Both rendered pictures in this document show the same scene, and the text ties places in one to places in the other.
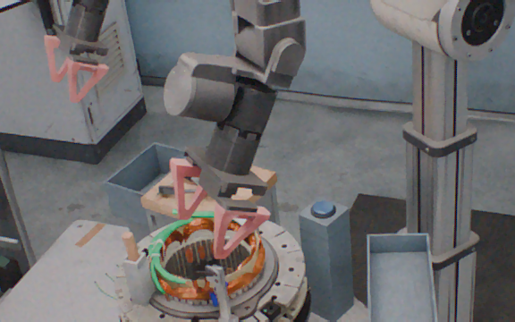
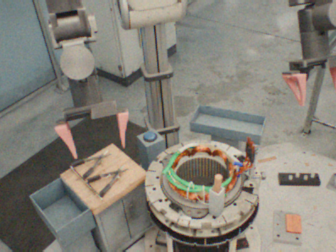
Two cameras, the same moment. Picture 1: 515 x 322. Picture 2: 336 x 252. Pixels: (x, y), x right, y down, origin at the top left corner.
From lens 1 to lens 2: 1.28 m
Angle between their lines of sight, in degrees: 59
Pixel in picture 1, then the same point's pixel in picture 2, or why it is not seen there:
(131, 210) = (80, 229)
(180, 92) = not seen: outside the picture
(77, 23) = (96, 91)
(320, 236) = (160, 147)
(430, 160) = (168, 80)
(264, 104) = not seen: hidden behind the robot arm
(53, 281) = not seen: outside the picture
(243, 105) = not seen: hidden behind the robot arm
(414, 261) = (204, 117)
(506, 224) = (41, 156)
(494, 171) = (3, 146)
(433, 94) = (163, 47)
